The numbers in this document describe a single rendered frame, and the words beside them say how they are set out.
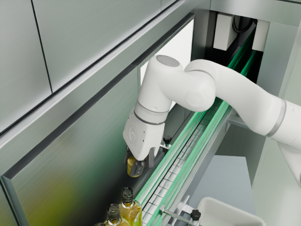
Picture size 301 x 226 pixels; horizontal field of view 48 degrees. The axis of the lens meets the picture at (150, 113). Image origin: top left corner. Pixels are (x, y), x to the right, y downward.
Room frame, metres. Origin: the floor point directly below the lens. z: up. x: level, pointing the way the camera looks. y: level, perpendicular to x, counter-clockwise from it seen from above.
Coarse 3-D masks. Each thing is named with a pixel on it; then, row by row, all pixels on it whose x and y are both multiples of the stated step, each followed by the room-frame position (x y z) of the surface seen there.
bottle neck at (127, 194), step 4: (124, 188) 0.53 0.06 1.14; (128, 188) 0.53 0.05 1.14; (124, 192) 0.53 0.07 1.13; (128, 192) 0.53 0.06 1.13; (132, 192) 0.52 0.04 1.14; (124, 196) 0.51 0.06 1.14; (128, 196) 0.51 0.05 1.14; (132, 196) 0.52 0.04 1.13; (124, 200) 0.51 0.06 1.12; (128, 200) 0.51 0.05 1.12; (132, 200) 0.52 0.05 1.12; (124, 204) 0.51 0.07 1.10; (128, 204) 0.51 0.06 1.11; (132, 204) 0.52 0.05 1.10
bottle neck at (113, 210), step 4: (112, 204) 0.48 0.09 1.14; (116, 204) 0.48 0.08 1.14; (108, 208) 0.47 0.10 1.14; (112, 208) 0.48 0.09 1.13; (116, 208) 0.48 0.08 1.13; (108, 212) 0.46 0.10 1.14; (112, 212) 0.46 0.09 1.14; (116, 212) 0.46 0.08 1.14; (108, 216) 0.47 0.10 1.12; (112, 216) 0.46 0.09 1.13; (116, 216) 0.46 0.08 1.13; (108, 220) 0.47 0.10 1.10; (112, 220) 0.46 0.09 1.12; (116, 220) 0.46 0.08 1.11; (112, 224) 0.46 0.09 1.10; (116, 224) 0.46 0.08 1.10
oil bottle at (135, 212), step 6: (120, 204) 0.52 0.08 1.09; (138, 204) 0.53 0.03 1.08; (120, 210) 0.51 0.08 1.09; (126, 210) 0.50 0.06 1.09; (132, 210) 0.51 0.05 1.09; (138, 210) 0.52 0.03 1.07; (126, 216) 0.50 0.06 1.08; (132, 216) 0.50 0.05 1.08; (138, 216) 0.51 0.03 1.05; (132, 222) 0.49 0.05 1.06; (138, 222) 0.51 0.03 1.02
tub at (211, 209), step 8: (208, 200) 0.73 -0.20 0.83; (216, 200) 0.72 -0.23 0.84; (200, 208) 0.69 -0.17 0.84; (208, 208) 0.72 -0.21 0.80; (216, 208) 0.71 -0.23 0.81; (224, 208) 0.70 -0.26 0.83; (232, 208) 0.69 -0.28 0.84; (208, 216) 0.71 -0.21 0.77; (216, 216) 0.70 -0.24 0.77; (224, 216) 0.69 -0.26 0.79; (232, 216) 0.68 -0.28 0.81; (240, 216) 0.67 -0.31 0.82; (248, 216) 0.66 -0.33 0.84; (256, 216) 0.66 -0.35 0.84; (200, 224) 0.67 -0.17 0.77; (208, 224) 0.67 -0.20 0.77; (216, 224) 0.67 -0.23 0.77; (224, 224) 0.67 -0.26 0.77; (232, 224) 0.67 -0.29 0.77; (240, 224) 0.66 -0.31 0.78; (248, 224) 0.65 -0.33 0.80; (256, 224) 0.64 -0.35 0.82; (264, 224) 0.63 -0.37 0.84
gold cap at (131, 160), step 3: (132, 156) 0.58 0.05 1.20; (129, 159) 0.58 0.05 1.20; (132, 159) 0.58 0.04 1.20; (135, 159) 0.58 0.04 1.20; (129, 162) 0.56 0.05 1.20; (132, 162) 0.57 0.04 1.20; (129, 165) 0.56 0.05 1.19; (129, 168) 0.56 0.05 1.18; (129, 171) 0.56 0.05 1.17; (129, 174) 0.56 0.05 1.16
